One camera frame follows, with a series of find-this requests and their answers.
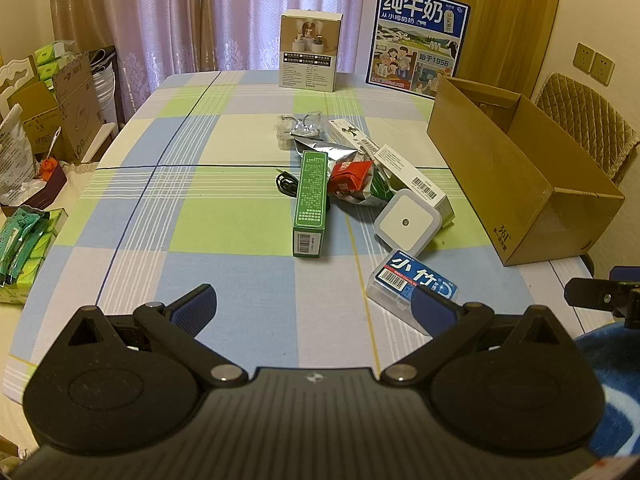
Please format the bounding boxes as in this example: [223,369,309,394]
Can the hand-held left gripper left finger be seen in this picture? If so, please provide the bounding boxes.
[62,284,248,389]

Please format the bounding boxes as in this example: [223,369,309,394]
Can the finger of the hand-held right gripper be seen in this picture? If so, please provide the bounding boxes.
[570,276,621,311]

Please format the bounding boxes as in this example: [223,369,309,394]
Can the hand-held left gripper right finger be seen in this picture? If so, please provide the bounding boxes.
[381,290,571,389]

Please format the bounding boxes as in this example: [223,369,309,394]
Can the clear box with blue label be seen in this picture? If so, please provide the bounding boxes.
[366,250,460,322]

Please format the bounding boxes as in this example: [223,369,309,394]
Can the white square night light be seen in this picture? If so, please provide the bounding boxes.
[374,188,442,252]

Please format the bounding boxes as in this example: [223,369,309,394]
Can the brown cardboard box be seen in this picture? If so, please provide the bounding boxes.
[426,76,626,267]

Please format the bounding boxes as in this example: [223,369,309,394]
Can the long green box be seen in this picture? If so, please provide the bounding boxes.
[292,150,328,259]

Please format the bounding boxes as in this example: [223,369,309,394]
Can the red snack packet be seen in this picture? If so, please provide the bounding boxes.
[327,159,375,196]

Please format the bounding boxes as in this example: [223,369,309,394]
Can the white box with plant print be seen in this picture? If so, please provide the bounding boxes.
[327,117,381,158]

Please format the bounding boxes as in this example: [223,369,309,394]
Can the silver and green foil bag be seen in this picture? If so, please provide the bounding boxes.
[292,135,401,208]

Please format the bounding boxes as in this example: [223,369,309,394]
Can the wire rack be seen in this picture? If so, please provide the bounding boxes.
[276,111,326,148]

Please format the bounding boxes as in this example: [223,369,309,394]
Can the blue patterned cloth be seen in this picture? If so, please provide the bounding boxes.
[572,327,640,456]

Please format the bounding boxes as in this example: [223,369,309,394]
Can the checked tablecloth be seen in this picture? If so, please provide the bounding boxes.
[2,70,591,401]

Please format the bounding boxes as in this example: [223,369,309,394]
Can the long white barcode box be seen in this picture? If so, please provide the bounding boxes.
[357,143,456,226]

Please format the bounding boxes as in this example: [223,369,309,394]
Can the pile of green packets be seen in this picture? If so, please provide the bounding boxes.
[0,207,69,306]

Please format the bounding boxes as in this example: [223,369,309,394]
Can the chair with quilted brown cover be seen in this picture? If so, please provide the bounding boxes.
[535,72,640,186]

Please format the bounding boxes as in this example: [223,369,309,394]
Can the dark red box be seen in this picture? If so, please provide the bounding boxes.
[20,160,68,211]

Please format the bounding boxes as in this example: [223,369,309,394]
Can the white bucket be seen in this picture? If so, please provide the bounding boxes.
[91,67,121,126]

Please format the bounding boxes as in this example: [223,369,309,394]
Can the white plastic bag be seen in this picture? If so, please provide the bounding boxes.
[0,104,41,206]

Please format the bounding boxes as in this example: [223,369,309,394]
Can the brown cardboard carton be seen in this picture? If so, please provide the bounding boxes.
[7,52,118,163]

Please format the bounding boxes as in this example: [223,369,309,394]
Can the blue illustrated milk carton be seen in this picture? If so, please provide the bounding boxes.
[366,0,471,98]

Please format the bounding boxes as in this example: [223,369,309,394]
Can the beige product box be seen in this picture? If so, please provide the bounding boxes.
[279,10,344,93]

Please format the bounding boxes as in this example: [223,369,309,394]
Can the stack of green tissue packs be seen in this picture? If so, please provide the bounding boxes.
[34,41,83,80]

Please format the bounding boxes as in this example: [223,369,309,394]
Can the pink sheer curtain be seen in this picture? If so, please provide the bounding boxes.
[47,0,371,121]

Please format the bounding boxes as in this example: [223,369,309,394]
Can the black cable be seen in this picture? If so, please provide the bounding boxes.
[275,169,302,198]

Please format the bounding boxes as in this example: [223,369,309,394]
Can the beige wall socket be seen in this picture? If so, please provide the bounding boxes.
[572,42,596,75]
[591,52,615,86]

